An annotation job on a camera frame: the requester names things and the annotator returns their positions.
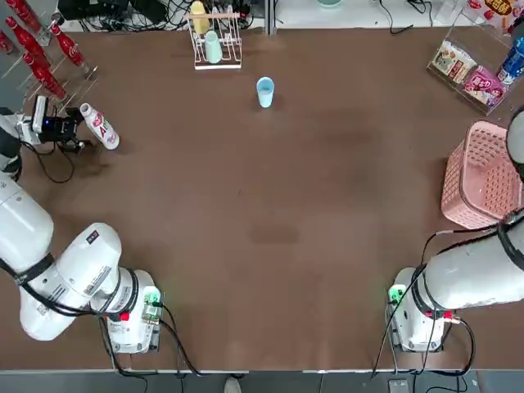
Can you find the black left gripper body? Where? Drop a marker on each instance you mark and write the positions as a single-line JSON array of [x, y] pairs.
[[59, 129]]

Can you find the white bottle pink label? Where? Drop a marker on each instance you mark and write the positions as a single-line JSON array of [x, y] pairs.
[[102, 129]]

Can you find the blue ceramic cup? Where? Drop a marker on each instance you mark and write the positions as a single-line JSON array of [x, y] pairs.
[[265, 94]]

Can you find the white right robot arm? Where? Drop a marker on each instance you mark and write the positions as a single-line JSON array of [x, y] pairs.
[[458, 278]]

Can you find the clear acrylic bottle shelf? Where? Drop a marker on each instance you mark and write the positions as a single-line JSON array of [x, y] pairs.
[[78, 88]]

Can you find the red cola bottle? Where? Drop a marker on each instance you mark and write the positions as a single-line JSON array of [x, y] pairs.
[[5, 41], [45, 75], [69, 47], [26, 41], [24, 12]]

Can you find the mint green cup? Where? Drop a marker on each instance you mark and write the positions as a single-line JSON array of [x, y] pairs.
[[213, 49]]

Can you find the yellow cup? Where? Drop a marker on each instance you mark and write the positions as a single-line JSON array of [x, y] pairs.
[[199, 18]]

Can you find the green plate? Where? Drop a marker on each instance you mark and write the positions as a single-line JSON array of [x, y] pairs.
[[329, 2]]

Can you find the snack packet red label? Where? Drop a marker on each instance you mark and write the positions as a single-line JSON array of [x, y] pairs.
[[452, 61]]

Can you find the clear acrylic snack shelf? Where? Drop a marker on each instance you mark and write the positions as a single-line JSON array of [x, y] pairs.
[[471, 98]]

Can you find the pink plastic basket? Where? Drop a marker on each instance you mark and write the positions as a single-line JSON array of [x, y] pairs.
[[479, 180]]

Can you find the purple snack packet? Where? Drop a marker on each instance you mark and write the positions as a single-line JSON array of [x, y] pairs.
[[483, 86]]

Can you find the blue snack can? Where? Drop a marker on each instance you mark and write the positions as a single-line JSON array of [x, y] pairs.
[[511, 61]]

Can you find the aluminium frame post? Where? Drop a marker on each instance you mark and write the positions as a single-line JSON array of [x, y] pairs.
[[270, 18]]

